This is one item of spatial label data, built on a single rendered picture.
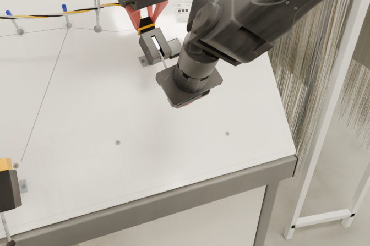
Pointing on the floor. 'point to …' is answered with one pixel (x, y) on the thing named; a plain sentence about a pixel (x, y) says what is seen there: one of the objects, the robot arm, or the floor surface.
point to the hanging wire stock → (363, 56)
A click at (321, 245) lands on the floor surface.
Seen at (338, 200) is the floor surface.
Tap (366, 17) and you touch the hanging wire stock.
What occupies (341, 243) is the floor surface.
